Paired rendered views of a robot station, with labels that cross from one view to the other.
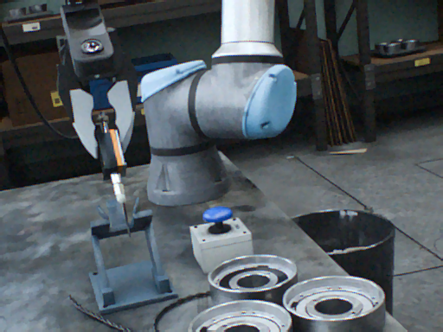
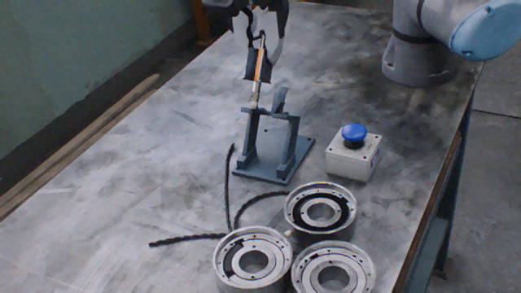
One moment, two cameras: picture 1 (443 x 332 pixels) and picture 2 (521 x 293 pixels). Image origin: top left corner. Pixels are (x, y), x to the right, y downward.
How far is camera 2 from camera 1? 54 cm
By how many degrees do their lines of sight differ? 39
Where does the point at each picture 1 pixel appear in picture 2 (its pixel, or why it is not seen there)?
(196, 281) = (313, 177)
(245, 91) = (459, 15)
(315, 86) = not seen: outside the picture
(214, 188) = (428, 78)
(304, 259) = (403, 200)
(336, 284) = (361, 255)
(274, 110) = (482, 41)
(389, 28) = not seen: outside the picture
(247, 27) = not seen: outside the picture
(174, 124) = (407, 14)
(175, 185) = (396, 64)
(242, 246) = (358, 167)
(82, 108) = (239, 24)
